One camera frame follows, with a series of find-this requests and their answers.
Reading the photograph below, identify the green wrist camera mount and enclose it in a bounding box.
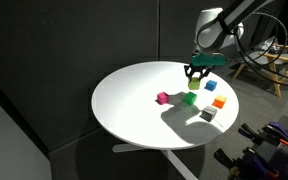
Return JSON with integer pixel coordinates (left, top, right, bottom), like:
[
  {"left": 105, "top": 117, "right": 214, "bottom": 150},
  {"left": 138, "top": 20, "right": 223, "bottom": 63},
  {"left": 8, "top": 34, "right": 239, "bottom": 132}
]
[{"left": 191, "top": 53, "right": 227, "bottom": 67}]

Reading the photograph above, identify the yellow block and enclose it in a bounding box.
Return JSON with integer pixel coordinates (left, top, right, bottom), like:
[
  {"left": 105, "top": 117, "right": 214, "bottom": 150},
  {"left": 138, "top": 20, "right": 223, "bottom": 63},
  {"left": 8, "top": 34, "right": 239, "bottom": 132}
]
[{"left": 187, "top": 76, "right": 202, "bottom": 91}]

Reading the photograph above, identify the blue block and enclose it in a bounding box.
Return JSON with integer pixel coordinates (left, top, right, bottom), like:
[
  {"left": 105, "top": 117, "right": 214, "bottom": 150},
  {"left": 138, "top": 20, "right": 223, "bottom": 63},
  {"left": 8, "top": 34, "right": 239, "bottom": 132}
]
[{"left": 204, "top": 79, "right": 218, "bottom": 92}]

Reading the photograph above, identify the purple orange spring clamp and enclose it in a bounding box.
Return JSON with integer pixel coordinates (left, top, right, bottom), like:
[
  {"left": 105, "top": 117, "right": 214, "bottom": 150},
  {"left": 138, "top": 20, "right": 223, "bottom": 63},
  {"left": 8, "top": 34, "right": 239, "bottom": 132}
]
[
  {"left": 238, "top": 121, "right": 288, "bottom": 149},
  {"left": 214, "top": 148, "right": 281, "bottom": 179}
]

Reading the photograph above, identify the gray block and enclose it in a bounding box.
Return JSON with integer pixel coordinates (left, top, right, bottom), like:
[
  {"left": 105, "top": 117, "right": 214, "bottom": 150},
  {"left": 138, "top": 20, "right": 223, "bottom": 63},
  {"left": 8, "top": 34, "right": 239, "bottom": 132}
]
[{"left": 199, "top": 105, "right": 218, "bottom": 123}]

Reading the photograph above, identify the pink block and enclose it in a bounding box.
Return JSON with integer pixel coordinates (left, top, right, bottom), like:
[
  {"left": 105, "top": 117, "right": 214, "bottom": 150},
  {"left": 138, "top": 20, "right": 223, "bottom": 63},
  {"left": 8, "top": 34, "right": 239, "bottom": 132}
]
[{"left": 156, "top": 91, "right": 170, "bottom": 106}]

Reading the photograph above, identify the white table base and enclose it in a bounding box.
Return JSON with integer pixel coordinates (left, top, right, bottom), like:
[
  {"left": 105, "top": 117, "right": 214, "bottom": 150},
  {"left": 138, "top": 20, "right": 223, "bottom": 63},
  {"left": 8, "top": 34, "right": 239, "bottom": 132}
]
[{"left": 112, "top": 143, "right": 198, "bottom": 180}]

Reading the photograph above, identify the wooden chair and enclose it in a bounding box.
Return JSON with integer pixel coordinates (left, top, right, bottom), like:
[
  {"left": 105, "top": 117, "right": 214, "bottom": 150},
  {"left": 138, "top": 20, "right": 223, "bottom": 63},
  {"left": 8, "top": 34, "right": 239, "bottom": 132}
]
[{"left": 232, "top": 43, "right": 288, "bottom": 98}]

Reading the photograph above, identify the orange block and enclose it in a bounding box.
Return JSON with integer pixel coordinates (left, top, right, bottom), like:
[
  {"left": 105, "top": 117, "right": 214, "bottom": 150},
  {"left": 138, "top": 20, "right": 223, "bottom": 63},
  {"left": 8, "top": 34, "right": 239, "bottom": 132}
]
[{"left": 211, "top": 94, "right": 228, "bottom": 110}]

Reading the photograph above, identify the green block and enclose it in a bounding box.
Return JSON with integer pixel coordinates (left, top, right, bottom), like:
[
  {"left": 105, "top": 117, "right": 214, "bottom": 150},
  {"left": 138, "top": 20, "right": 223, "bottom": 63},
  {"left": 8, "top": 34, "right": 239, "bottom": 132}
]
[{"left": 182, "top": 91, "right": 198, "bottom": 106}]

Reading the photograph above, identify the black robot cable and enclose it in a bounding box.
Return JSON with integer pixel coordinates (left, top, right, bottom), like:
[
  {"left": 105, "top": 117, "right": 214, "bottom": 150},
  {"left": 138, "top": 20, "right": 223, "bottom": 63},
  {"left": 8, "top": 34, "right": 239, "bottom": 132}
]
[
  {"left": 232, "top": 23, "right": 288, "bottom": 83},
  {"left": 247, "top": 12, "right": 288, "bottom": 88}
]

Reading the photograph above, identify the clear plastic bag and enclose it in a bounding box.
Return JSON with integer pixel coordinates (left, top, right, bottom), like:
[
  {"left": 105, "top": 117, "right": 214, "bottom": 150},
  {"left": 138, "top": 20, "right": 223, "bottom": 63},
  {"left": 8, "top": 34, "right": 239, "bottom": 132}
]
[{"left": 255, "top": 35, "right": 281, "bottom": 54}]

